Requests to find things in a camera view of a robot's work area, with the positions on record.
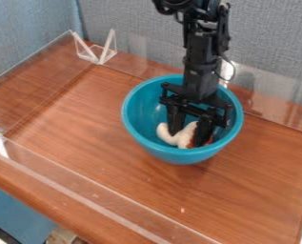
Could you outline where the clear acrylic corner bracket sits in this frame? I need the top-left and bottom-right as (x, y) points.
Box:
(69, 29), (117, 65)

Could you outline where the blue plastic bowl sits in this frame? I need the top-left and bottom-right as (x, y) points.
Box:
(121, 74), (243, 165)

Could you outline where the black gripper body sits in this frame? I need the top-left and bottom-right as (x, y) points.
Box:
(159, 65), (232, 128)

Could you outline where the white and brown toy mushroom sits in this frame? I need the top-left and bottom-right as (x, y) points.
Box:
(156, 121), (198, 149)

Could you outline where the clear acrylic front barrier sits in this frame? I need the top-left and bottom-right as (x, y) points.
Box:
(0, 131), (220, 244)

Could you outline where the clear acrylic back barrier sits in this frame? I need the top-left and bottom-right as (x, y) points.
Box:
(68, 30), (302, 136)

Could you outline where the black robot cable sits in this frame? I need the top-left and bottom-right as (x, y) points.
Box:
(214, 55), (236, 84)

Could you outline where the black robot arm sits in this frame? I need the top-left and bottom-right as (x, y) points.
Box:
(151, 0), (232, 147)

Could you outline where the clear acrylic barrier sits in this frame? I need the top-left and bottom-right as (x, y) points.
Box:
(68, 30), (302, 136)
(0, 131), (220, 244)

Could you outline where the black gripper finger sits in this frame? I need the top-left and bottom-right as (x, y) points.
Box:
(194, 117), (215, 147)
(167, 105), (184, 135)

